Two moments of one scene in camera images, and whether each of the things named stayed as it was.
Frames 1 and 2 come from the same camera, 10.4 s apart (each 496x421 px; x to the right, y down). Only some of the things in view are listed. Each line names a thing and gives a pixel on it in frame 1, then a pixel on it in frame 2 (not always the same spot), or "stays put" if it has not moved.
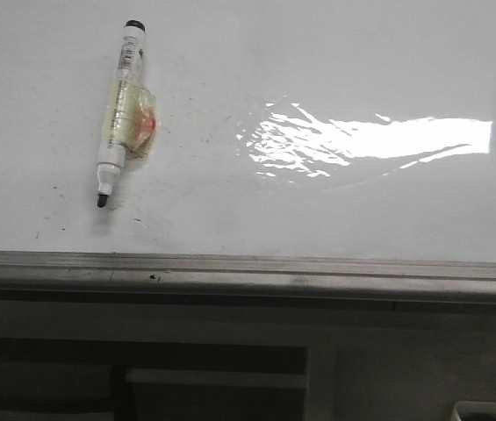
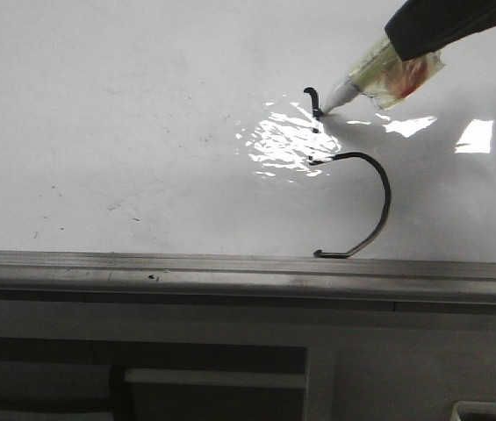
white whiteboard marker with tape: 130,120 to 385,79
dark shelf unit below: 26,378 stays put
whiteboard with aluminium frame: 351,149 stays put
